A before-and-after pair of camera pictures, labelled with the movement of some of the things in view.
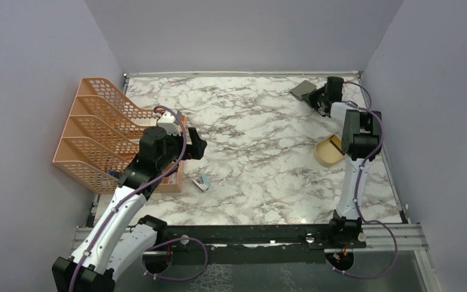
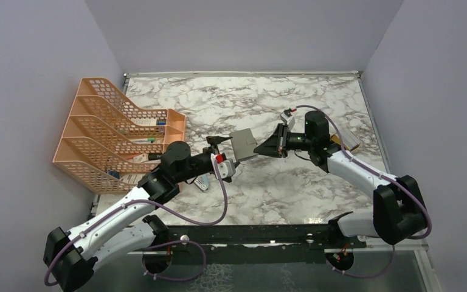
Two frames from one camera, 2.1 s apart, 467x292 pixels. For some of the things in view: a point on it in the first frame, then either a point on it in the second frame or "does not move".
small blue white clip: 202,182 does not move
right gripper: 310,97 → 276,145
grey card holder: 304,87 → 244,143
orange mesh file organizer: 103,138 does not move
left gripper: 194,151 → 214,142
